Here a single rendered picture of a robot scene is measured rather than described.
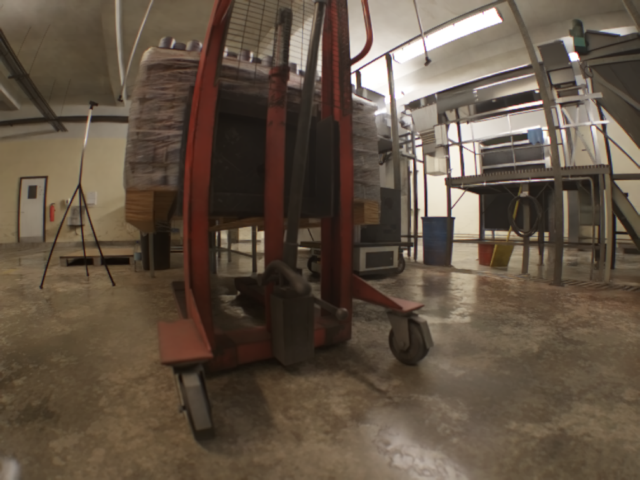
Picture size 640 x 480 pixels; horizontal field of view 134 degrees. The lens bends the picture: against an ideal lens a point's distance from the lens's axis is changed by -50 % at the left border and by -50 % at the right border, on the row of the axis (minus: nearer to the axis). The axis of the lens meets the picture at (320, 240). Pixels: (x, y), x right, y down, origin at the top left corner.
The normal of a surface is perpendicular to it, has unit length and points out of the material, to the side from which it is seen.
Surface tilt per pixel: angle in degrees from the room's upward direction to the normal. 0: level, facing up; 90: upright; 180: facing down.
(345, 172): 90
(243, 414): 0
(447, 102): 90
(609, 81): 90
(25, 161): 90
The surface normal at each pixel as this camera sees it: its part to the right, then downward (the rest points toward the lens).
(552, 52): -0.83, 0.02
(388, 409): 0.00, -1.00
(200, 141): 0.56, 0.04
